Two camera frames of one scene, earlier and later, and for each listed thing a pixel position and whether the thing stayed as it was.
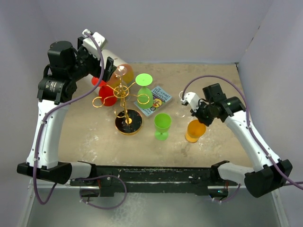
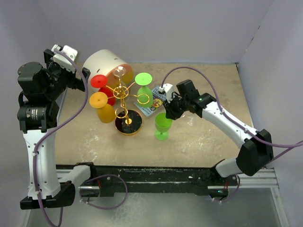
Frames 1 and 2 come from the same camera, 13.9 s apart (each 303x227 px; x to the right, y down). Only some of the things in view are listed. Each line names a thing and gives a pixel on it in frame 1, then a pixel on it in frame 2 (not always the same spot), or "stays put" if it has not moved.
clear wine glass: [123, 90] stays put
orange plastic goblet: [196, 129] → [106, 113]
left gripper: [83, 51] → [75, 82]
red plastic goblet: [106, 93] stays put
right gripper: [207, 122] → [171, 113]
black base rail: [151, 179] stays put
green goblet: [162, 122] stays put
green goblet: [145, 99] stays put
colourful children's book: [160, 96] stays put
